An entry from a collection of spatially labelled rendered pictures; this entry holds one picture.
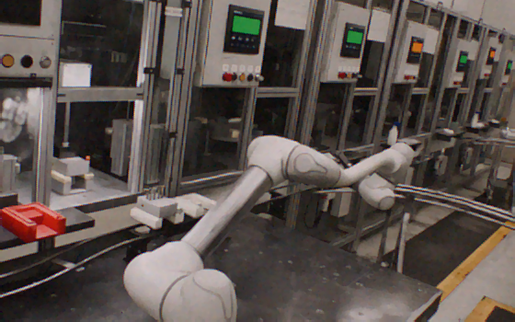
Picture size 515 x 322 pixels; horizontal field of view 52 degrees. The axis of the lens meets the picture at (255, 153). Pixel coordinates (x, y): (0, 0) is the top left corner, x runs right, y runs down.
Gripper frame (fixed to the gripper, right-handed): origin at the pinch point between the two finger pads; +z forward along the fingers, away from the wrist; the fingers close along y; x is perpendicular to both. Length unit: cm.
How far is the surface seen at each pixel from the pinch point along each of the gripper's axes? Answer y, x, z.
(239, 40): -69, -17, 22
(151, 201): -42, -84, -20
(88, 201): -52, -103, -15
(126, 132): -57, -80, 15
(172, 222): -30, -80, -22
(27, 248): 31, -175, 130
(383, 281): 27, -16, -51
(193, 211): -26, -71, -16
